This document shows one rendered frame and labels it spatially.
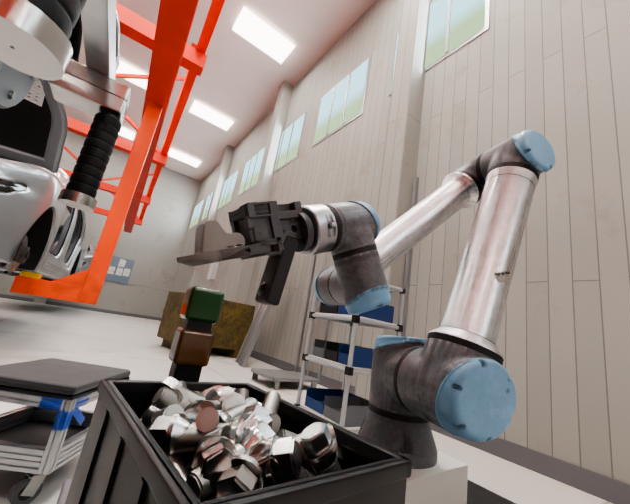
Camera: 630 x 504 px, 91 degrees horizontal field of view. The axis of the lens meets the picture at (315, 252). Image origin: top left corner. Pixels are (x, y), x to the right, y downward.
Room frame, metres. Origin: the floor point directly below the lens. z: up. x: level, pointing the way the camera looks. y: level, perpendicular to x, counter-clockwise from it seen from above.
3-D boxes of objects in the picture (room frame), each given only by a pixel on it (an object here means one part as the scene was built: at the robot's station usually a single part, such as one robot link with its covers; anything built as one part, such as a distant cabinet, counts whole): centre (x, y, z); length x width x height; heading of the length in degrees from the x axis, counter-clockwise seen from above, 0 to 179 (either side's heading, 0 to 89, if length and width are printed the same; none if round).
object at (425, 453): (0.84, -0.28, 0.43); 0.19 x 0.19 x 0.10
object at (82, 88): (0.41, 0.38, 0.93); 0.09 x 0.05 x 0.05; 121
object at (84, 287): (3.22, 2.49, 1.75); 0.68 x 0.16 x 2.45; 121
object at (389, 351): (0.83, -0.27, 0.57); 0.17 x 0.15 x 0.18; 17
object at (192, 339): (0.39, 0.13, 0.59); 0.04 x 0.04 x 0.04; 31
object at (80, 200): (0.43, 0.35, 0.83); 0.04 x 0.04 x 0.16
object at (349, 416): (2.13, -0.33, 0.50); 0.54 x 0.42 x 1.00; 31
